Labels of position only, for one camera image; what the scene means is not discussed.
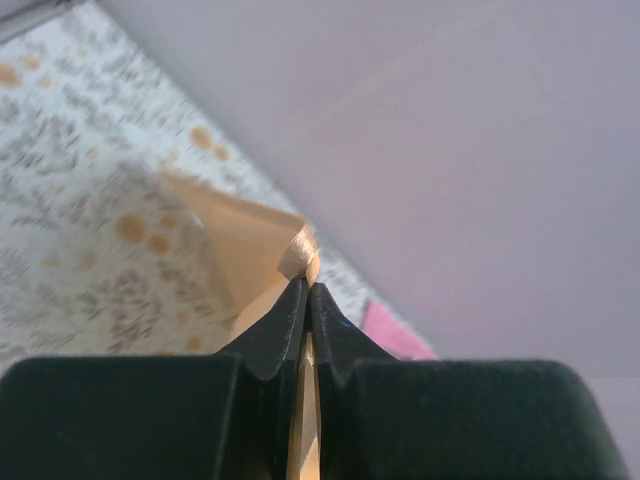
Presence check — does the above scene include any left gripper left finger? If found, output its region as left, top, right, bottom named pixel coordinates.
left=1, top=279, right=308, bottom=479

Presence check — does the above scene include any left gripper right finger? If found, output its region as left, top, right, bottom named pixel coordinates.
left=309, top=284, right=629, bottom=479

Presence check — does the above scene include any orange satin napkin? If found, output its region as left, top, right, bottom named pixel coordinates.
left=162, top=171, right=320, bottom=479

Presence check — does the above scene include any pink floral placemat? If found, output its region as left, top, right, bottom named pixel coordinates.
left=361, top=301, right=438, bottom=360

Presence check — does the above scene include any floral patterned tablecloth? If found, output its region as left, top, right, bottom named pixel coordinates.
left=0, top=0, right=371, bottom=357

